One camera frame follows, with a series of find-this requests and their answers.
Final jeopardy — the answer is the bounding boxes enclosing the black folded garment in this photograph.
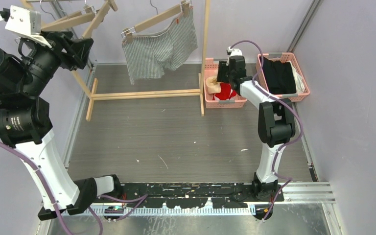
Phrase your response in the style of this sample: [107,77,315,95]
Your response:
[260,57,297,94]

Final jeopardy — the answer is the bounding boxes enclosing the wooden hanger for striped underwear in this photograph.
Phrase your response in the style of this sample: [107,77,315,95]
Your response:
[120,0,191,39]

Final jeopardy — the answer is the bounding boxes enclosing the white cloth in basket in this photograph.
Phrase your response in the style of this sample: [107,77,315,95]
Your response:
[288,61,305,94]

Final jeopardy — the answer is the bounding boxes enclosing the wooden hanger for red underwear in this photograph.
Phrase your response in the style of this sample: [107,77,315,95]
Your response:
[42,6,95,31]

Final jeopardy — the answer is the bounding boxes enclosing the red underwear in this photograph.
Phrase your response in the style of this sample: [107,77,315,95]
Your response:
[212,83,237,101]

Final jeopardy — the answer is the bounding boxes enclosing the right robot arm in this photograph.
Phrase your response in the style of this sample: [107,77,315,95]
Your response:
[217,55,296,201]

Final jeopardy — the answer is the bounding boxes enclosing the beige underwear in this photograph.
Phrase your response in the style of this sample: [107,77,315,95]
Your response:
[205,75,221,94]

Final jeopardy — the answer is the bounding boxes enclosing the aluminium cable duct rail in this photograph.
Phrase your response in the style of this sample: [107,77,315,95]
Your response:
[92,205,256,217]

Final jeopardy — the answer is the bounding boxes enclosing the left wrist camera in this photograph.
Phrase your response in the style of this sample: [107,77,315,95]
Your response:
[0,5,52,48]

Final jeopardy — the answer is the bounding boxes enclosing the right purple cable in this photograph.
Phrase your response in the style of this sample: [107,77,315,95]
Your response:
[228,40,304,222]

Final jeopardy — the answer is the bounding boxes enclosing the pink basket with clothes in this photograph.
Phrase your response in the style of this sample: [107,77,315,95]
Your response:
[256,52,310,102]

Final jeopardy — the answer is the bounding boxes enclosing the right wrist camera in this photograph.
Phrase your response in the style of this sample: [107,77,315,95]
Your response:
[226,47,243,58]

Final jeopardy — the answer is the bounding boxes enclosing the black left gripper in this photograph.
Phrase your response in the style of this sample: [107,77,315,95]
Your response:
[21,29,93,92]

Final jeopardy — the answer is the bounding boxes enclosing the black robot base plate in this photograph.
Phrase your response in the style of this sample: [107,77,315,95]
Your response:
[116,183,275,209]

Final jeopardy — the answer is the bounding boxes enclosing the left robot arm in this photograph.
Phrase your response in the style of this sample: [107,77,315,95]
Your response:
[0,31,123,221]

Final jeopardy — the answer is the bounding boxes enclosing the wooden clothes rack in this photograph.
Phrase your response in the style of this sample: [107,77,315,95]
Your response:
[19,0,212,122]

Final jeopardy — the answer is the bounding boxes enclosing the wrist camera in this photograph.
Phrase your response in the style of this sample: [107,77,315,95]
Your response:
[0,5,52,48]
[226,47,243,58]

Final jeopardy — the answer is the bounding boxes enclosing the empty pink plastic basket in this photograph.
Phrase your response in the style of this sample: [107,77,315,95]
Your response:
[203,58,247,109]

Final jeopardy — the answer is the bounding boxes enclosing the grey striped boxer underwear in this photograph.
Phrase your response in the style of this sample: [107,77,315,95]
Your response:
[122,6,198,85]

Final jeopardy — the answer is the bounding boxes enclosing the wooden hanger for beige underwear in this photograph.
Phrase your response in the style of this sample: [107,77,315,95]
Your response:
[82,0,118,39]

